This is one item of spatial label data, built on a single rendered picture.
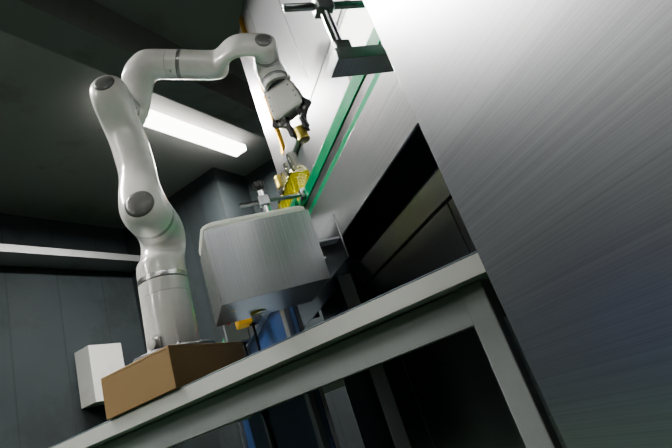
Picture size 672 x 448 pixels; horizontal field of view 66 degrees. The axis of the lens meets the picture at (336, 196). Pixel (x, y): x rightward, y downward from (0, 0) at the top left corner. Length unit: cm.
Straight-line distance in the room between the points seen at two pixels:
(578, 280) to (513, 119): 11
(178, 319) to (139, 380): 15
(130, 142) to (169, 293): 45
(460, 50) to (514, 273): 16
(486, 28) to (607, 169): 12
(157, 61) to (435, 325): 114
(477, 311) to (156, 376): 69
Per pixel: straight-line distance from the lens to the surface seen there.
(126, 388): 129
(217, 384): 111
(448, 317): 89
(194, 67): 164
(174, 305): 131
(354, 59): 73
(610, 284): 33
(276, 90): 155
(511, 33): 35
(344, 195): 105
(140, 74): 167
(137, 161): 148
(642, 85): 29
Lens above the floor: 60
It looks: 22 degrees up
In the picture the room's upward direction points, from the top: 20 degrees counter-clockwise
